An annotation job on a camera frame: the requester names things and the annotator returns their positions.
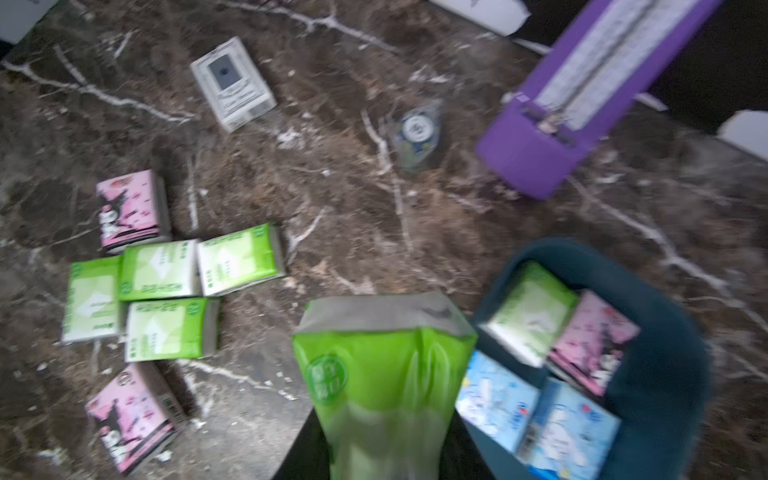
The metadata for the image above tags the pink Kuromi tissue pack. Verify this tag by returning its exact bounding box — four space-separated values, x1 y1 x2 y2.
547 290 641 397
96 170 171 255
85 362 187 476

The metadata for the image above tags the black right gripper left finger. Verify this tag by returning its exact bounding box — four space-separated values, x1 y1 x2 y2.
272 410 330 480

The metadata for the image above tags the large green tissue pack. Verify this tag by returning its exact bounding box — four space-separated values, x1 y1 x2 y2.
196 223 287 297

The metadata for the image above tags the purple metronome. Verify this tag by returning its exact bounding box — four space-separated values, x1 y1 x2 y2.
475 0 720 200

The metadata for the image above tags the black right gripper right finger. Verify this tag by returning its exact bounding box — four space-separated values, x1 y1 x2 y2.
440 412 494 480

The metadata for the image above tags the green pocket tissue pack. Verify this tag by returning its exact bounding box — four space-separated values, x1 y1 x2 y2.
292 291 477 479
480 261 580 368

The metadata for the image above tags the playing card box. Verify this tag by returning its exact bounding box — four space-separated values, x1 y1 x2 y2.
190 37 278 133

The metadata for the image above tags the blue cartoon tissue pack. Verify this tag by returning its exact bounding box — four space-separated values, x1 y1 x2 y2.
516 378 621 480
455 350 540 453

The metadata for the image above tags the teal plastic storage box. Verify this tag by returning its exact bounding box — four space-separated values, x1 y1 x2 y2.
471 237 713 479

